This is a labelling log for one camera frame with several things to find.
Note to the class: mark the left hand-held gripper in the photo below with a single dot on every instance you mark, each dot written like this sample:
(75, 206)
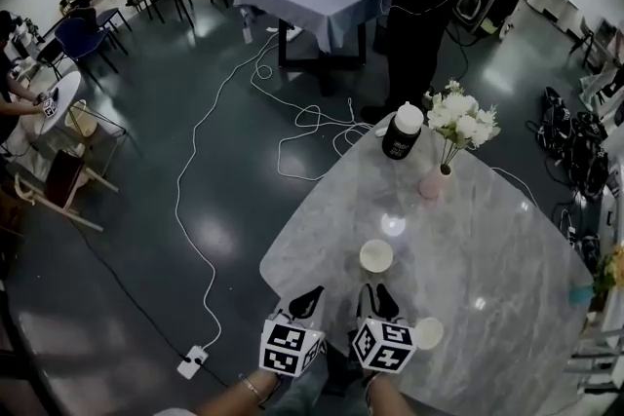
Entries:
(287, 348)

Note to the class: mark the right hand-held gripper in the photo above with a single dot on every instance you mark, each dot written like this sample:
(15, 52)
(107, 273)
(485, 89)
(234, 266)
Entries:
(385, 346)

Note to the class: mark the white paper cup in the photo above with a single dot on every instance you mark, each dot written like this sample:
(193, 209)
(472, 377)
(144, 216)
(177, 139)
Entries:
(429, 333)
(376, 254)

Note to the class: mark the person's left forearm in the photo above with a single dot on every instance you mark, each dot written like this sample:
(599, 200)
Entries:
(234, 397)

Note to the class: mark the person's right forearm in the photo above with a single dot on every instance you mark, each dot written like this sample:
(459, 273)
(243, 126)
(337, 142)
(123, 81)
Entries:
(387, 397)

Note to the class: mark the person's grey trousers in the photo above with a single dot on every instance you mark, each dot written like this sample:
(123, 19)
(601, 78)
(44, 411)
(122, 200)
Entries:
(317, 385)

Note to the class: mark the white power strip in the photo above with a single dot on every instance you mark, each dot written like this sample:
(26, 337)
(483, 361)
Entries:
(292, 34)
(192, 360)

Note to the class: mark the pink vase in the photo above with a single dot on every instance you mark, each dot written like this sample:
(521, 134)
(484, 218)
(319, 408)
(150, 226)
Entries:
(433, 182)

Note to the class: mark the black bottle white cap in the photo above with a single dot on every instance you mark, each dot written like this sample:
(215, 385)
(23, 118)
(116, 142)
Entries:
(402, 134)

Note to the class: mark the blue vase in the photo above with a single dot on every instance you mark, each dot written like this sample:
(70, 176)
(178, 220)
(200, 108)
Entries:
(580, 294)

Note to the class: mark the white flower bouquet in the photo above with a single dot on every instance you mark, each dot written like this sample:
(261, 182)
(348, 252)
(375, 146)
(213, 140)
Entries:
(460, 114)

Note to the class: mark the white metal rack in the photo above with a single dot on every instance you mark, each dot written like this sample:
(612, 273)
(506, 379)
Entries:
(599, 351)

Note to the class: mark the orange flower bouquet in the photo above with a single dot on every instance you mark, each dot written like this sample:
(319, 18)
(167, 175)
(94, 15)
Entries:
(612, 265)

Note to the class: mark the pile of black backpacks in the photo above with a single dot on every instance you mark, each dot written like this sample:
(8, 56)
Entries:
(577, 141)

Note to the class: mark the wooden chair dark seat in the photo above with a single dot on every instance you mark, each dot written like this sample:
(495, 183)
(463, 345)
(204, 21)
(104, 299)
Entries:
(63, 170)

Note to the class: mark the round white side table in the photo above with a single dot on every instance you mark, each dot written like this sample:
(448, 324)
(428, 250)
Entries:
(66, 87)

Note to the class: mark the blue chair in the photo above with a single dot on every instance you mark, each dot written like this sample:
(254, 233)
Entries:
(80, 39)

